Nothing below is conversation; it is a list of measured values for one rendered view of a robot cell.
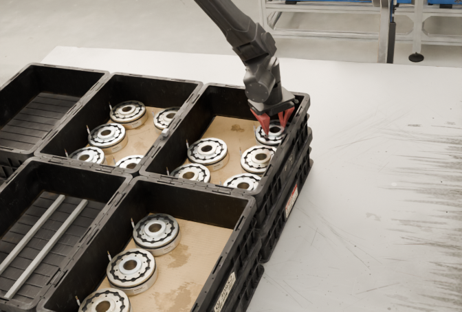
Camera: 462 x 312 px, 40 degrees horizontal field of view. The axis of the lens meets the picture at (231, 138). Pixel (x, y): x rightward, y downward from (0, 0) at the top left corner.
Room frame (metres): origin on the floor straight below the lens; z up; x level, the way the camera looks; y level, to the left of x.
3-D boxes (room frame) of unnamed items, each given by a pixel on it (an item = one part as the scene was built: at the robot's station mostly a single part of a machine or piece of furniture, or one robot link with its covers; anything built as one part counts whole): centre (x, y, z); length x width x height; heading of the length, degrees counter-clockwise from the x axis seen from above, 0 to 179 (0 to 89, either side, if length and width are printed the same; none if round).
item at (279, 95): (1.32, -0.11, 0.98); 0.10 x 0.07 x 0.07; 112
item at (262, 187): (1.26, 0.00, 0.92); 0.40 x 0.30 x 0.02; 152
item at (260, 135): (1.32, -0.11, 0.86); 0.10 x 0.10 x 0.01
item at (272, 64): (1.32, -0.11, 1.04); 0.07 x 0.06 x 0.07; 156
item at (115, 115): (1.53, 0.28, 0.86); 0.10 x 0.10 x 0.01
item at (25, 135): (1.53, 0.53, 0.87); 0.40 x 0.30 x 0.11; 152
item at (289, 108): (1.33, -0.12, 0.91); 0.07 x 0.07 x 0.09; 22
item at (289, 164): (1.26, 0.00, 0.87); 0.40 x 0.30 x 0.11; 152
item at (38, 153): (1.40, 0.27, 0.92); 0.40 x 0.30 x 0.02; 152
